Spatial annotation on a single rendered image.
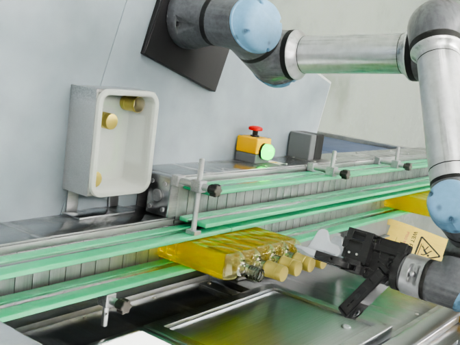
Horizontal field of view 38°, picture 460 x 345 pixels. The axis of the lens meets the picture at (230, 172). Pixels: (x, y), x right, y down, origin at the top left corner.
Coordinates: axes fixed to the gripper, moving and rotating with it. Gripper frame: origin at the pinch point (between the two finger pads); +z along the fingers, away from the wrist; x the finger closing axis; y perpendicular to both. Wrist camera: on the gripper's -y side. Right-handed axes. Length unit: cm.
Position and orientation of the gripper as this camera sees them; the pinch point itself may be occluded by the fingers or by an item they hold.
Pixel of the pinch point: (306, 253)
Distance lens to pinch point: 135.8
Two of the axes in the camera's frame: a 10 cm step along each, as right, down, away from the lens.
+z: -7.9, -2.0, 5.8
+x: -5.2, -2.7, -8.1
